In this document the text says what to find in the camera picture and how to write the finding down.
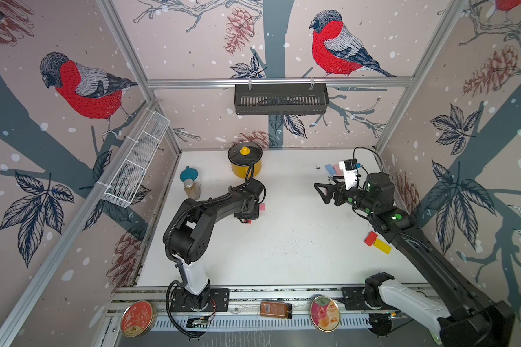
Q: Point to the blue block far right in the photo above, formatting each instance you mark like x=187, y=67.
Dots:
x=330, y=169

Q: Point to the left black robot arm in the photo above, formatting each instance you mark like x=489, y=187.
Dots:
x=188, y=235

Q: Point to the black hanging shelf basket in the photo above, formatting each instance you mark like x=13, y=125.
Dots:
x=281, y=99

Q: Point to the white wire basket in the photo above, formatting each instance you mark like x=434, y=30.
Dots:
x=123, y=188

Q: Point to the brown spice jar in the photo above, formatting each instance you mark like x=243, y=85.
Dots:
x=192, y=189

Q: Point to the red round tin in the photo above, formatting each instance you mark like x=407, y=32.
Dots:
x=138, y=319

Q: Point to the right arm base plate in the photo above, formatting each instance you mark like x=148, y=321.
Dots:
x=353, y=299

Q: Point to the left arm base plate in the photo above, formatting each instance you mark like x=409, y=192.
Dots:
x=210, y=300

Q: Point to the pink round cup lid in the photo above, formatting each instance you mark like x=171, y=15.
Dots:
x=325, y=314

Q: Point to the brown packet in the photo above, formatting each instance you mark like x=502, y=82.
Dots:
x=272, y=309

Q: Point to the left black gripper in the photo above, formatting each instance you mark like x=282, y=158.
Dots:
x=255, y=215

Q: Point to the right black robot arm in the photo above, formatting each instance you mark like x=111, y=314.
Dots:
x=465, y=316

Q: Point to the glass lid yellow knob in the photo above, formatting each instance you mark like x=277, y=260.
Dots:
x=245, y=154

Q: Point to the yellow pot with handle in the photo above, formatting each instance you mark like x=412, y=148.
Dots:
x=244, y=172

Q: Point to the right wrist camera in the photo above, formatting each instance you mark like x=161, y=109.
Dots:
x=350, y=172

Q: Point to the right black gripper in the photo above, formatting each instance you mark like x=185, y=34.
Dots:
x=340, y=187

